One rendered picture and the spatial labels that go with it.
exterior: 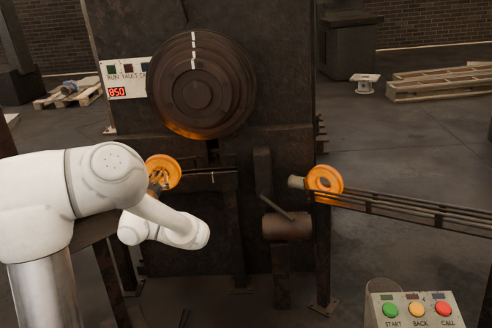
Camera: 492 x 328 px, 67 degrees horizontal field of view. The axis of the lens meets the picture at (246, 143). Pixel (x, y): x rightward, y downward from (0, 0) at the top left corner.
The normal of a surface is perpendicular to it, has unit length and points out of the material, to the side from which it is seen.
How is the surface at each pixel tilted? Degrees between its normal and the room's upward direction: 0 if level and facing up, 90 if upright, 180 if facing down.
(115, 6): 90
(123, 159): 49
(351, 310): 0
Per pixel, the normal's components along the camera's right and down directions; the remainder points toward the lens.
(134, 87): -0.04, 0.40
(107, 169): 0.38, -0.41
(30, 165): 0.07, -0.71
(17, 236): 0.25, 0.14
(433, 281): -0.08, -0.91
